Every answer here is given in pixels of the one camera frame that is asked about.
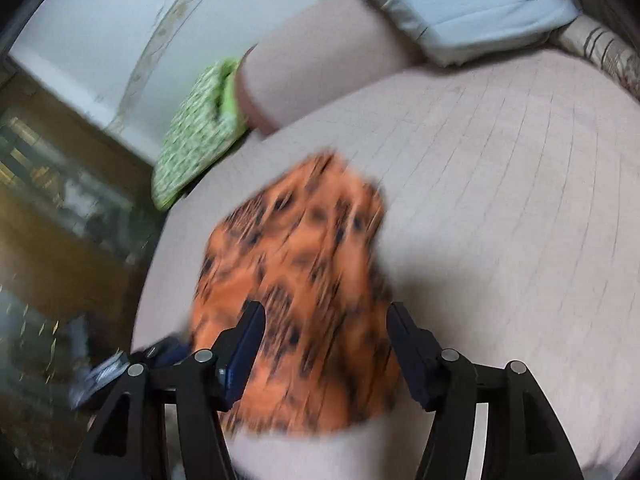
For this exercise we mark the wooden cabinet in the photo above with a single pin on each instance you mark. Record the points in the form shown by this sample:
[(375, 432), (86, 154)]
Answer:
[(77, 234)]

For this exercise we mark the green white patterned cloth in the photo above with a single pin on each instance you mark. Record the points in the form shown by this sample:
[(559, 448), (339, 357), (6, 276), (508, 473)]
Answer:
[(207, 124)]

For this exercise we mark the pink bolster cushion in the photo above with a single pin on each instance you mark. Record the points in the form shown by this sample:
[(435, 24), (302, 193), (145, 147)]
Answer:
[(329, 50)]

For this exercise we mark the beige striped pillow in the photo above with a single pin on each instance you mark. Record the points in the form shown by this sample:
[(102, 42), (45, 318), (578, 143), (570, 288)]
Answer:
[(603, 48)]

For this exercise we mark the orange black floral garment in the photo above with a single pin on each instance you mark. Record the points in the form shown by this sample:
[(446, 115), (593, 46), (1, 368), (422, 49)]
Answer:
[(303, 247)]

